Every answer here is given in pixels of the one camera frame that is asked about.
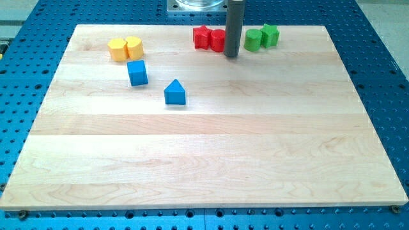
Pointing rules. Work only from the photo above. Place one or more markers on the red star block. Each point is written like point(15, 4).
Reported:
point(201, 37)

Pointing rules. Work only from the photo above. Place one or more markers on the light wooden board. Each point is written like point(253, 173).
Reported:
point(280, 127)

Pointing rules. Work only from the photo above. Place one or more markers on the red cylinder block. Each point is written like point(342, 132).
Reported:
point(217, 39)

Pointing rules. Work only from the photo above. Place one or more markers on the green star block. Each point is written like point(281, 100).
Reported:
point(270, 35)

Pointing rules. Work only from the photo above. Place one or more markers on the yellow cylinder block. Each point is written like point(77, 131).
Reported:
point(135, 47)

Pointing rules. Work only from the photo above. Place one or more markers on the blue triangle block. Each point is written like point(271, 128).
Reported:
point(175, 93)

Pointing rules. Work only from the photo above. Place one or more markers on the blue cube block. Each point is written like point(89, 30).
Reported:
point(137, 73)

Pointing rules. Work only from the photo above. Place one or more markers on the green cylinder block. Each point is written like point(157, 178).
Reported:
point(253, 39)

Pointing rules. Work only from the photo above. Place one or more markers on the board corner screw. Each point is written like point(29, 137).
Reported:
point(23, 214)
point(395, 209)

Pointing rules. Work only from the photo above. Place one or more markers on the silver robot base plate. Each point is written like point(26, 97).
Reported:
point(196, 5)

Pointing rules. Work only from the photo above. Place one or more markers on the left board corner screw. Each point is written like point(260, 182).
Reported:
point(23, 214)

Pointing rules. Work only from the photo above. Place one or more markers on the right board corner screw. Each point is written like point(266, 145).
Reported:
point(395, 209)

